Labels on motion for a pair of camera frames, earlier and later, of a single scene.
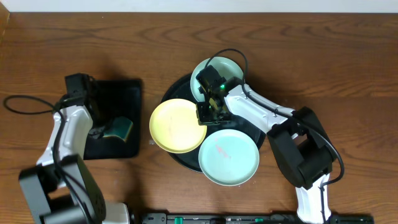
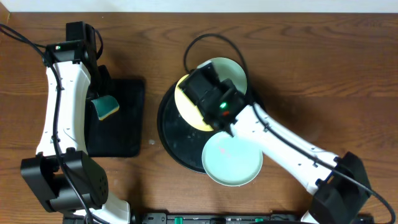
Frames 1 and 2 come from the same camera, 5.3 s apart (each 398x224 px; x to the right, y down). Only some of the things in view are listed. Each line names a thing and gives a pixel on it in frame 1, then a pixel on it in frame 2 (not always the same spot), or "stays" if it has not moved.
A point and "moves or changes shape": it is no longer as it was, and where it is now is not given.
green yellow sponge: x=121 y=128 → x=106 y=105
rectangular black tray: x=120 y=98 stays
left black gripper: x=101 y=130 → x=101 y=86
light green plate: x=226 y=68 stays
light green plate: x=229 y=157 stays
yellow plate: x=175 y=127 moves or changes shape
